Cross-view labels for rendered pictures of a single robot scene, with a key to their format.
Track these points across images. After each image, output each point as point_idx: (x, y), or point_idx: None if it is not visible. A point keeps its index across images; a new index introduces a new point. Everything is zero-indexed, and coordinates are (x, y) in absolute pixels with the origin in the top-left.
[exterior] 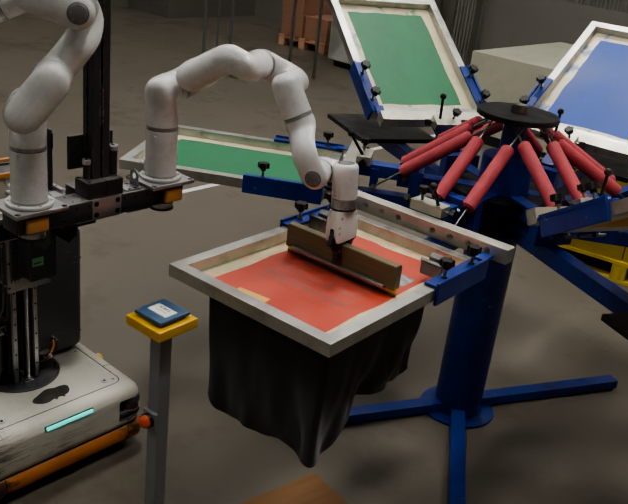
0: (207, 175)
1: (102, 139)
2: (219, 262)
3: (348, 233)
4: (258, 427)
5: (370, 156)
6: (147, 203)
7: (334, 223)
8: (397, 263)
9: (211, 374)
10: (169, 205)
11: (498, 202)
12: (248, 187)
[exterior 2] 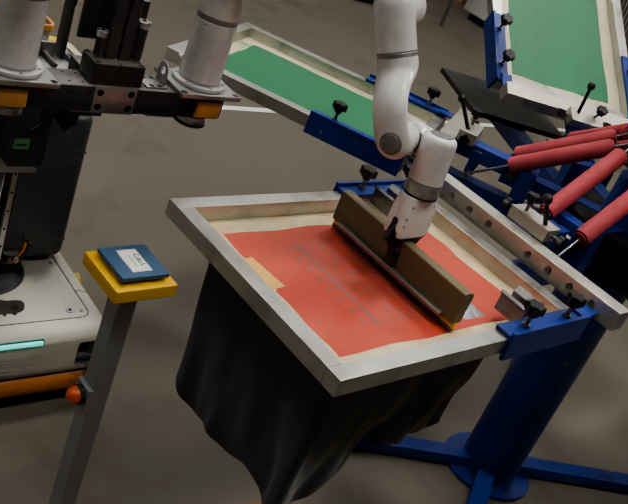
0: (267, 98)
1: (131, 9)
2: (237, 215)
3: (416, 229)
4: (223, 441)
5: (477, 134)
6: (170, 111)
7: (401, 211)
8: (468, 289)
9: (186, 353)
10: (199, 122)
11: (621, 241)
12: (313, 128)
